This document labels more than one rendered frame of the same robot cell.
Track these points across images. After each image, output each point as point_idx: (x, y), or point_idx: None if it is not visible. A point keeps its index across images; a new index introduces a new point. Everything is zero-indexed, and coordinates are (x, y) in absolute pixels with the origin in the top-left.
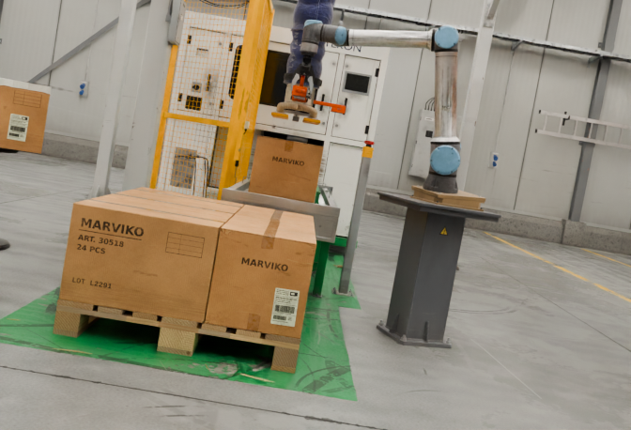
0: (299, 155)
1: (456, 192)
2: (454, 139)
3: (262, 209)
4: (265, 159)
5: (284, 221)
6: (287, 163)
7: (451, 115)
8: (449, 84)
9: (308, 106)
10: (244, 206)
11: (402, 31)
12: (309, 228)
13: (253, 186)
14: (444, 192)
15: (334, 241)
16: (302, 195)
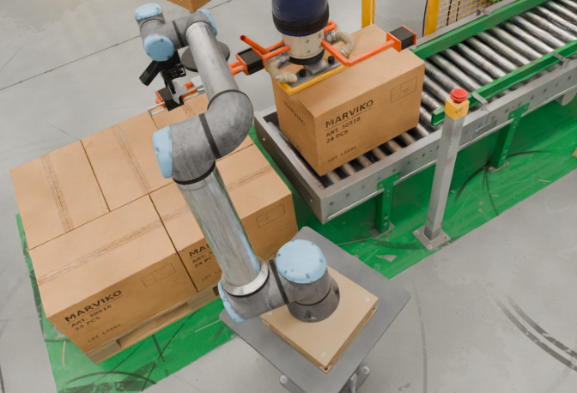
0: (299, 112)
1: (312, 322)
2: (232, 289)
3: (238, 168)
4: (280, 99)
5: (178, 221)
6: (294, 115)
7: (218, 261)
8: (197, 222)
9: (271, 71)
10: (237, 152)
11: (206, 69)
12: (156, 256)
13: (280, 119)
14: (290, 312)
15: (323, 223)
16: (310, 155)
